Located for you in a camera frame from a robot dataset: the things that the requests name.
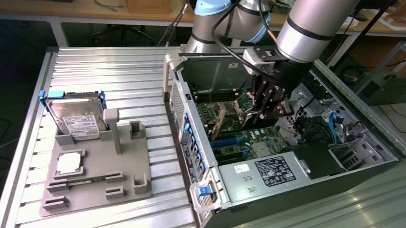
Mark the black plastic shroud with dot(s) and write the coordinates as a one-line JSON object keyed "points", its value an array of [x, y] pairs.
{"points": [[314, 161]]}

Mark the black computer mouse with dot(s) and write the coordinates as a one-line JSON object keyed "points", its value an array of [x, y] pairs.
{"points": [[361, 16]]}

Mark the graphics card with black shroud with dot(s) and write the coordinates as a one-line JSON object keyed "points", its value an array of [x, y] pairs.
{"points": [[234, 118]]}

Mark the black tripod pole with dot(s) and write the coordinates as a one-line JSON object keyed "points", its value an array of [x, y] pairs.
{"points": [[365, 30]]}

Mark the blue slot retention clip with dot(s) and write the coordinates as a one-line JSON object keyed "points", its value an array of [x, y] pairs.
{"points": [[194, 145], [197, 154], [191, 136], [186, 118], [189, 127]]}

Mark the black expansion slot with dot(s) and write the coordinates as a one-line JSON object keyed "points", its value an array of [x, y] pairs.
{"points": [[230, 156], [234, 135]]}

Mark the green RAM stick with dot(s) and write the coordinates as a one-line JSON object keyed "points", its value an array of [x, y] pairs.
{"points": [[89, 181]]}

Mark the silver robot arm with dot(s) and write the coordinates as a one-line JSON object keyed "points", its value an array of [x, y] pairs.
{"points": [[317, 23]]}

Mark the brown cardboard box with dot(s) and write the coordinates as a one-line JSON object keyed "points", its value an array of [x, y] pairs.
{"points": [[149, 6]]}

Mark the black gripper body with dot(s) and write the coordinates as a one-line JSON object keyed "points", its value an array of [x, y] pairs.
{"points": [[292, 76]]}

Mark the green motherboard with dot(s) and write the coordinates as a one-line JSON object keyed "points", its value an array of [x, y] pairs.
{"points": [[266, 135]]}

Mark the blue case release latch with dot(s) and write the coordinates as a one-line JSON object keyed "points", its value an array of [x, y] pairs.
{"points": [[202, 191]]}

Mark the silver metal disk bay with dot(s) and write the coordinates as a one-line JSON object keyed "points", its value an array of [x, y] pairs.
{"points": [[305, 99]]}

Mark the black office chair base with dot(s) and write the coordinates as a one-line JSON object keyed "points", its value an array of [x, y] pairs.
{"points": [[122, 29]]}

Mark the grey power supply unit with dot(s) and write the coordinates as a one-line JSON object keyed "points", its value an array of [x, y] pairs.
{"points": [[241, 187]]}

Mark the black monitor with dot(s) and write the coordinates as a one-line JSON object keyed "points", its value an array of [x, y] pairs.
{"points": [[377, 2]]}

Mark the silver hard disk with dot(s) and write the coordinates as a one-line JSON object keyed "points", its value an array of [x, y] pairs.
{"points": [[77, 118]]}

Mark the silver chipset heatsink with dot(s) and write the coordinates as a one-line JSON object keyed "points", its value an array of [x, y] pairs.
{"points": [[261, 150]]}

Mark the silver CPU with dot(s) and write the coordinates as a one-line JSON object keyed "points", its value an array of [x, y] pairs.
{"points": [[69, 165]]}

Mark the dark grey equipment box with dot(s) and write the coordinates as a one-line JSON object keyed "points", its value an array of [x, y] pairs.
{"points": [[377, 92]]}

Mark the thin metal locking lever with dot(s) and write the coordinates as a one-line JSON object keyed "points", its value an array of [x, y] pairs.
{"points": [[210, 95]]}

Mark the hard disk drive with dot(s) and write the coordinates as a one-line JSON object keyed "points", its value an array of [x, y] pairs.
{"points": [[55, 95]]}

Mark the grey plastic parts rack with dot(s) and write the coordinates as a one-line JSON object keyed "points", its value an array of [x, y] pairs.
{"points": [[95, 161]]}

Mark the metal socket cover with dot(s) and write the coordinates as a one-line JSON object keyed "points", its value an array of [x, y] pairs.
{"points": [[246, 101]]}

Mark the open black PC case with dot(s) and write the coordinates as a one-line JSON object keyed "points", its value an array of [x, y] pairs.
{"points": [[349, 190]]}

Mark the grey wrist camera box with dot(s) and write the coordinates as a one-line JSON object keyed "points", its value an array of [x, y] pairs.
{"points": [[254, 57]]}

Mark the wooden desk with white frame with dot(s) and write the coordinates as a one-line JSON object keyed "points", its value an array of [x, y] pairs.
{"points": [[63, 9]]}

